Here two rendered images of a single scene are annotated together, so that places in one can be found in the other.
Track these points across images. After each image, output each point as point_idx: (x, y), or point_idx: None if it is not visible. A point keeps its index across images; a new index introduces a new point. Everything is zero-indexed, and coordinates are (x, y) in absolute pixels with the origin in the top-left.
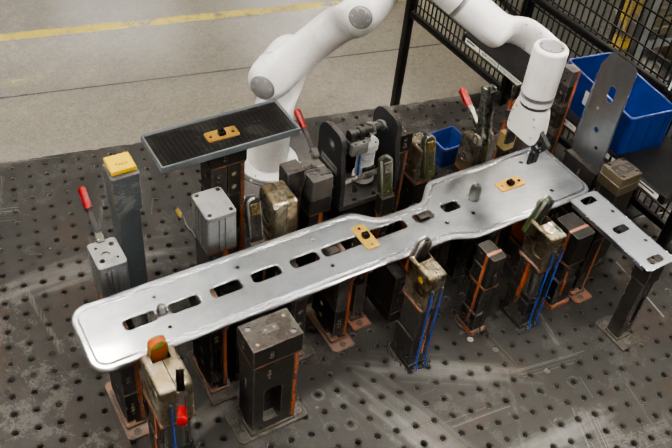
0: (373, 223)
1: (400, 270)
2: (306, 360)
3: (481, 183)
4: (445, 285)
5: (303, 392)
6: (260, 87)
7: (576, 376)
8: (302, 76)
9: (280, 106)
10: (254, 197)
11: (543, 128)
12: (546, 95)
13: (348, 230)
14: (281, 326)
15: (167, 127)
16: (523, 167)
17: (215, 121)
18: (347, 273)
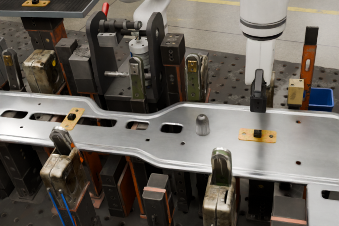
0: (93, 112)
1: (111, 169)
2: (31, 205)
3: (228, 122)
4: (190, 215)
5: (0, 225)
6: None
7: None
8: None
9: None
10: (7, 50)
11: (261, 65)
12: (253, 13)
13: (69, 108)
14: None
15: None
16: (294, 127)
17: None
18: (21, 137)
